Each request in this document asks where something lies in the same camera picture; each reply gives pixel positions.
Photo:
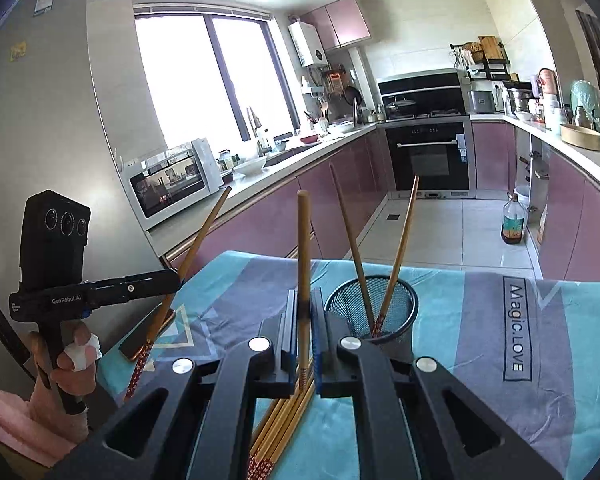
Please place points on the white microwave oven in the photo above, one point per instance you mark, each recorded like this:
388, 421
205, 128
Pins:
165, 185

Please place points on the white wall water heater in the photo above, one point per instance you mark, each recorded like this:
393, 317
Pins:
307, 45

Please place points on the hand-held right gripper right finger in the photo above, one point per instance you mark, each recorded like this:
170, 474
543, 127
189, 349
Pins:
320, 340

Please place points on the bunch of wooden chopsticks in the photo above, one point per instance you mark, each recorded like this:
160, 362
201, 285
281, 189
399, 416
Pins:
280, 425

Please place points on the brown smartphone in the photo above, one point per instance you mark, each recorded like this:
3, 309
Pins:
135, 345

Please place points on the person's left forearm pink sleeve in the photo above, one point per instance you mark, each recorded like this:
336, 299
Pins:
10, 420

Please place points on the blue white label sticker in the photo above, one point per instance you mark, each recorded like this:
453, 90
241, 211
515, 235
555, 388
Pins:
45, 4

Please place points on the black countertop storage rack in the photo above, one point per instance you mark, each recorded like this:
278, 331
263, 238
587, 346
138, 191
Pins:
485, 72

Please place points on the yellow sticker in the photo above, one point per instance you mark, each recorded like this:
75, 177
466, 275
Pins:
18, 51

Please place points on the red bowl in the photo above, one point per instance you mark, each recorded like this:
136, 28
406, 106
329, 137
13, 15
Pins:
310, 139

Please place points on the steel stock pot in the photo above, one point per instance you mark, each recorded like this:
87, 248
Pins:
520, 101

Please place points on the black pot with glass lid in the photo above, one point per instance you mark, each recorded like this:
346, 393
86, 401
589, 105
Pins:
400, 107

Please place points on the hanging black frying pan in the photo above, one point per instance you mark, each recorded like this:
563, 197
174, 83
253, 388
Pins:
351, 94

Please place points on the pink wall cabinet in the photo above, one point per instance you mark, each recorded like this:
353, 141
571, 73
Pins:
340, 20

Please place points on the pink base cabinets long row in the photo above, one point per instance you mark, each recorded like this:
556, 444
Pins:
290, 200

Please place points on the person's left hand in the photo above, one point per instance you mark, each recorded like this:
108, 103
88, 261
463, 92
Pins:
72, 382

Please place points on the pink base cabinets curved row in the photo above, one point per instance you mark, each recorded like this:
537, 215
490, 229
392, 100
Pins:
575, 210

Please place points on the green plastic bag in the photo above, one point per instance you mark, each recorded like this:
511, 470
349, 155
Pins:
592, 105

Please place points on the pink thermos jug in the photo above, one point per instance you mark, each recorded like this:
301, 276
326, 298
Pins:
549, 82

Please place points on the black range hood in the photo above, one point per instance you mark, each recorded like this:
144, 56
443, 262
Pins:
420, 82

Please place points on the black mesh utensil holder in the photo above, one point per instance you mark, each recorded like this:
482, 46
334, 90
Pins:
345, 305

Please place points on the black built-in oven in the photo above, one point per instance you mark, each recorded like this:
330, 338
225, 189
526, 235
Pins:
427, 160

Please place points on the round bamboo steamer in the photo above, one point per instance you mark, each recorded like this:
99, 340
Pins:
580, 139

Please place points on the green glass jar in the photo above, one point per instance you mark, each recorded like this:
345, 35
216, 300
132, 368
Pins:
226, 161

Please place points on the small white bowl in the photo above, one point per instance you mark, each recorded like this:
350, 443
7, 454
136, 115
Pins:
523, 116

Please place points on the teal grey printed tablecloth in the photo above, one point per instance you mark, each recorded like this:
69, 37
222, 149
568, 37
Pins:
480, 360

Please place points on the white bucket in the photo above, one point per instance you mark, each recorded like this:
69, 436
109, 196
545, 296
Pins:
522, 200

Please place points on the large kitchen window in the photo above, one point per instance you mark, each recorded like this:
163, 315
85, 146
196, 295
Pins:
180, 80

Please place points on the gas cooktop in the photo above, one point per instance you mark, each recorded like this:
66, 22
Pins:
440, 115

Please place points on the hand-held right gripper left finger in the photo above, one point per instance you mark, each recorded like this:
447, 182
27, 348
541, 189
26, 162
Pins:
292, 332

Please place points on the grey refrigerator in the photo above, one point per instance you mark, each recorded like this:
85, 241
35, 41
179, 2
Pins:
55, 135

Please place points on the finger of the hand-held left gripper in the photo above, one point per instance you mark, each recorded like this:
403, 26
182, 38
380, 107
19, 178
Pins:
125, 300
150, 280

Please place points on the cooking oil bottle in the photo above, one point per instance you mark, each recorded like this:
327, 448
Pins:
513, 225

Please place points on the kitchen sink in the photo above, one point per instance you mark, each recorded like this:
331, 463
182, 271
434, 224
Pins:
290, 154

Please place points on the steel sink faucet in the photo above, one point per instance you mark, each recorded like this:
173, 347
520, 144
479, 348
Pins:
254, 125

